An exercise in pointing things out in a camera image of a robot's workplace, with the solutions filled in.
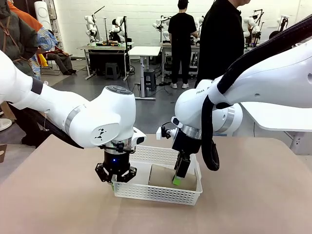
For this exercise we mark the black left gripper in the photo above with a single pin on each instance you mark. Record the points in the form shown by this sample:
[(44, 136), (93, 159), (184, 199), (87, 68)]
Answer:
[(115, 163)]

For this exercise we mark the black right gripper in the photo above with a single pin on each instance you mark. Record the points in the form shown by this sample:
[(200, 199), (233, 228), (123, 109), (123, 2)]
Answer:
[(186, 143)]

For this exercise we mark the cardboard tube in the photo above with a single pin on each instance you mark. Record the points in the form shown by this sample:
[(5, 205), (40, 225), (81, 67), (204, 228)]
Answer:
[(161, 178)]

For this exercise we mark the white perforated plastic basket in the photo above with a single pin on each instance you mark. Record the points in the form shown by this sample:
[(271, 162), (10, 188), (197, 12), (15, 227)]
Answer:
[(156, 195)]

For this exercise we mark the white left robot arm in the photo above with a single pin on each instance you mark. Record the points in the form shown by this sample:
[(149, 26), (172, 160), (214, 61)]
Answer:
[(73, 117)]

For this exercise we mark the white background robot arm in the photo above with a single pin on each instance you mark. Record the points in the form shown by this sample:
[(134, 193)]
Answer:
[(198, 23), (161, 24), (118, 24), (249, 24), (90, 26)]

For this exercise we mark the power strip on floor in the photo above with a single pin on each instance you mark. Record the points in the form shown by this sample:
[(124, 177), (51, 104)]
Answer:
[(165, 84)]

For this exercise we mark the grey plastic stool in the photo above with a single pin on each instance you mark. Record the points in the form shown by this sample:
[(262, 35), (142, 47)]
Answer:
[(150, 80)]

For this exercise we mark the dark plastic stool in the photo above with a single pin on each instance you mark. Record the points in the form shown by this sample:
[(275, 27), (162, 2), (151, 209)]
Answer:
[(112, 70)]

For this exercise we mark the white background work table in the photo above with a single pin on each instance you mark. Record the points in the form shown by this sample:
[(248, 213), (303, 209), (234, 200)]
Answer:
[(165, 48)]

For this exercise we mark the white standing desk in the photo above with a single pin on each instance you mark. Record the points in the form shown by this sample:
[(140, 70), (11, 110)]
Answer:
[(145, 51)]

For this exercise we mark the white floor fan base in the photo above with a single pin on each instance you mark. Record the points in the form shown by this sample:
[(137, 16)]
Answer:
[(5, 124)]

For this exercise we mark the seated person in dark clothes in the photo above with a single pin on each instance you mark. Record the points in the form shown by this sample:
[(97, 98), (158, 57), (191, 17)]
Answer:
[(61, 61)]

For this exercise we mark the grey robot work table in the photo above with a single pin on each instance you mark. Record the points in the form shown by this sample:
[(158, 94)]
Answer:
[(104, 48)]

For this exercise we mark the person in black shirt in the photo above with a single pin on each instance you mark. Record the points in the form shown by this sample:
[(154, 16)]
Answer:
[(221, 44)]

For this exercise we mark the standing person in black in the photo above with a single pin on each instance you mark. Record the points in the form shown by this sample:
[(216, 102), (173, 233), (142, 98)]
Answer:
[(181, 31)]

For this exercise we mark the yellow plastic object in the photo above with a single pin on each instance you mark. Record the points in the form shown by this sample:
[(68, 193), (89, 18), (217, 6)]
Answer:
[(44, 61)]

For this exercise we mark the blue patterned jacket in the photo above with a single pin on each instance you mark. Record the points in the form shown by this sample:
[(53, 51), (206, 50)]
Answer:
[(46, 39)]

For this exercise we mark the person in dark green coat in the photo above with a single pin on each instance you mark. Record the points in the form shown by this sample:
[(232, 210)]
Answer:
[(14, 36)]

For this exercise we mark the person in orange jacket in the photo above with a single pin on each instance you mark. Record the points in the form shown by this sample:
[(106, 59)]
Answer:
[(26, 19)]

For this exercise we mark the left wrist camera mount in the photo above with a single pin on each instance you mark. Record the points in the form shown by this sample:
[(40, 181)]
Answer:
[(120, 147)]

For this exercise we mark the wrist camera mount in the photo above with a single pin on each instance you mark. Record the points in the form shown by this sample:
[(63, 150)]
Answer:
[(120, 147), (162, 133)]

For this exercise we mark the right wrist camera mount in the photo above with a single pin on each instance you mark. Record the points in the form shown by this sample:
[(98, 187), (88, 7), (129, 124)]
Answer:
[(162, 133)]

